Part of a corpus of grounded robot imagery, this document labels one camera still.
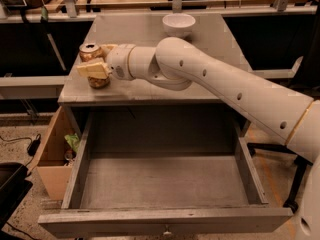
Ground orange drink can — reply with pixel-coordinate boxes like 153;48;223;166
79;43;110;89

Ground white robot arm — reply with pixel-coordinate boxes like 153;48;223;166
77;37;320;240

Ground open grey drawer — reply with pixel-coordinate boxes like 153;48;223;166
39;107;292;238

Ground grey cabinet with top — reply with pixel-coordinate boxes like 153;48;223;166
59;11;252;133

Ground green bag in box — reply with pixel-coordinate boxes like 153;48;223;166
64;133;80;152

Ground white ceramic bowl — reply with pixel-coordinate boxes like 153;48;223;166
162;13;196;39

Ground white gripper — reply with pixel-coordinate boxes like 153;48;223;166
76;44;135;81

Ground black office chair base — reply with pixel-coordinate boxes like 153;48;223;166
247;142;313;213

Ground black power adapter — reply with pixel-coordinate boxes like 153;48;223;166
27;134;41;156

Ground wooden box on floor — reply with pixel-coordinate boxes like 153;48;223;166
37;107;76;200

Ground black bin at left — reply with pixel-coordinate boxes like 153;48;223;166
0;162;33;229

